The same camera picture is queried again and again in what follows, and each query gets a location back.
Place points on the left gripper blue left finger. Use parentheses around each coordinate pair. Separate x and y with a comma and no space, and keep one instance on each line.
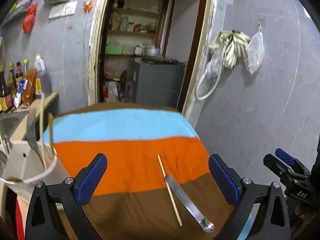
(76,192)

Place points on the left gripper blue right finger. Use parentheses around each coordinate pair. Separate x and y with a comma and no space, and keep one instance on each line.
(239,195)

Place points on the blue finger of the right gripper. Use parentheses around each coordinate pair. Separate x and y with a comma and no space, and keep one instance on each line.
(285,157)

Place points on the steel spoon with patterned handle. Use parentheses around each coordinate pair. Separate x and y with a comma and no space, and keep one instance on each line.
(206,225)

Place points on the white plastic utensil basket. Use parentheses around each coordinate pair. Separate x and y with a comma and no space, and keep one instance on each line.
(23,169)

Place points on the steel fork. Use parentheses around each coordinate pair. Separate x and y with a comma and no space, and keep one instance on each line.
(31,132)

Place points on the beige kitchen counter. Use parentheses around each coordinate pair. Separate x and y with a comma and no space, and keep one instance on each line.
(6,145)

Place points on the striped blue orange brown cloth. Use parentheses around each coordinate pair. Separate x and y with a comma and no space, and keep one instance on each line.
(131,200)

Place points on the stainless steel sink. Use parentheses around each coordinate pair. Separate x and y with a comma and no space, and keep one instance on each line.
(14,125)

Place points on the hanging clear plastic bag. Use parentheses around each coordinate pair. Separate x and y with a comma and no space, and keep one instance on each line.
(255,51)

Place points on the dark soy sauce bottle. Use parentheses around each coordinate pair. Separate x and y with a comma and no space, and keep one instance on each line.
(6,99)

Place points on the hanging white cotton gloves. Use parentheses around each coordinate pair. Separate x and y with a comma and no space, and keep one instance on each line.
(234,45)

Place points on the large oil jug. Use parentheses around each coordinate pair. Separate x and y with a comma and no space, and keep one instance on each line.
(42,84)

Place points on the grey cabinet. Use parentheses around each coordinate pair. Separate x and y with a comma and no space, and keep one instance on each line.
(153,84)

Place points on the green box on shelf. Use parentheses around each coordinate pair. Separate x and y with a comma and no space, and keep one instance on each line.
(113,50)

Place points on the metal pot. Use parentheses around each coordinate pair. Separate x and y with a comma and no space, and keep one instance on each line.
(152,51)

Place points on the red plastic bag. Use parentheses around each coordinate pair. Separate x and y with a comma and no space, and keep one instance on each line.
(29,19)

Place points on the wooden door frame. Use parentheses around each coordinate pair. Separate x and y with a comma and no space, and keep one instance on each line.
(194,61)

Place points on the white wall socket panel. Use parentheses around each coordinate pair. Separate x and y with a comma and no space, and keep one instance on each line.
(62,10)

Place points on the orange wall plug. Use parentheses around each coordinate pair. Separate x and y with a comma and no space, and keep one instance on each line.
(88,6)

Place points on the wire wall rack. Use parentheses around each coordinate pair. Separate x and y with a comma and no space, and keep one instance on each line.
(18,9)

